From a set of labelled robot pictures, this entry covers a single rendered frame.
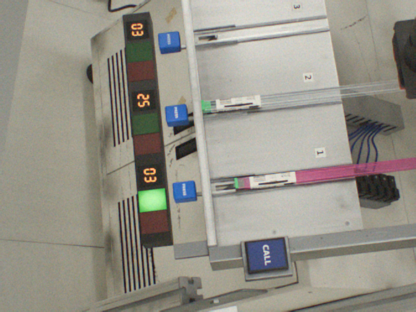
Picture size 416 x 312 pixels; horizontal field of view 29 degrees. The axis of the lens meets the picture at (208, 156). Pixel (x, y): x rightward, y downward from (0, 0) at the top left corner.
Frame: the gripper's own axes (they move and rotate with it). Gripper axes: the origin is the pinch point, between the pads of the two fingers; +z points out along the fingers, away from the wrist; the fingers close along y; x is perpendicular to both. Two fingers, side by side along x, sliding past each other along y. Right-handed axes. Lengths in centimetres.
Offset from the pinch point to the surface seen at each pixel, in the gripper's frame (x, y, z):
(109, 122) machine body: 53, 24, 63
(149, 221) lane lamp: 37.5, -14.7, 0.7
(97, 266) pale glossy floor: 60, -6, 73
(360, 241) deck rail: 10.7, -20.7, -0.8
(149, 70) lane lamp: 35.9, 7.2, 0.9
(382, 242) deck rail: 7.9, -21.2, -0.3
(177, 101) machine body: 36, 21, 48
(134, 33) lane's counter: 37.7, 13.2, 0.9
